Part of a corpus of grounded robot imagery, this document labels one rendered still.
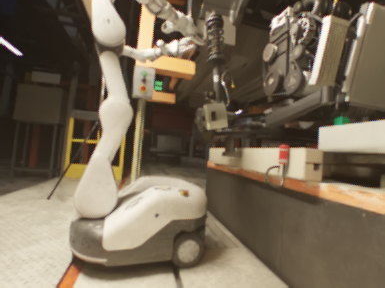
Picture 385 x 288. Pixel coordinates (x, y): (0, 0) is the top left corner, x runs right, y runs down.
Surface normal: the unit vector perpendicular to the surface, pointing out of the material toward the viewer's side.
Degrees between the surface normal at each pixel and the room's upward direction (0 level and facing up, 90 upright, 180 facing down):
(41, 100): 90
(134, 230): 90
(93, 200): 90
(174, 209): 90
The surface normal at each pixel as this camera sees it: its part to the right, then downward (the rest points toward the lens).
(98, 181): 0.38, -0.03
